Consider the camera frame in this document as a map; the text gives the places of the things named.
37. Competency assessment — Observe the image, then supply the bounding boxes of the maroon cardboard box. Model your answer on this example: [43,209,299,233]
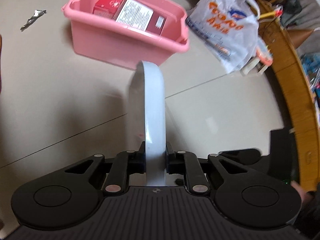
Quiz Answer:
[114,0,167,35]

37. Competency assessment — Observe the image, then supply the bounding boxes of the pink plastic storage bin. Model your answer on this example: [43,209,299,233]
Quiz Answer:
[62,0,189,69]

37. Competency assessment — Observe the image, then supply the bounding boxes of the wooden furniture edge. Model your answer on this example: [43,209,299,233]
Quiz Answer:
[257,0,320,193]

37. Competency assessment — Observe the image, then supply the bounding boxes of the white printed plastic bag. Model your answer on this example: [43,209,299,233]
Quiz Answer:
[185,0,260,74]

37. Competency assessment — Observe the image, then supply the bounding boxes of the red small box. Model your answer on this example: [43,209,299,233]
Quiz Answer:
[93,0,123,19]

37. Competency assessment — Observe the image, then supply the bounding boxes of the silver foil wrapper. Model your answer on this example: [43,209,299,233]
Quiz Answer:
[20,10,47,31]

